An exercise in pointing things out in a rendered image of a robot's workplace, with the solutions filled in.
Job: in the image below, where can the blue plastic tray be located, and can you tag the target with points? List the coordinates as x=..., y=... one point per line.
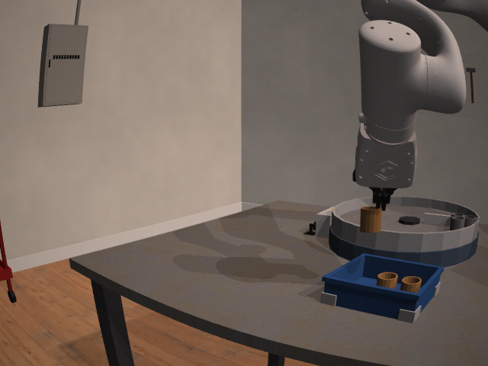
x=367, y=297

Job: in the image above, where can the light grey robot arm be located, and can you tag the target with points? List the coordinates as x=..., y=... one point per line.
x=396, y=79

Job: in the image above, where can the bronze bushing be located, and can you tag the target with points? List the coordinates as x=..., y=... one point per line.
x=387, y=279
x=370, y=220
x=410, y=284

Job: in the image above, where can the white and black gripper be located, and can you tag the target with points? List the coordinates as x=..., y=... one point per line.
x=384, y=167

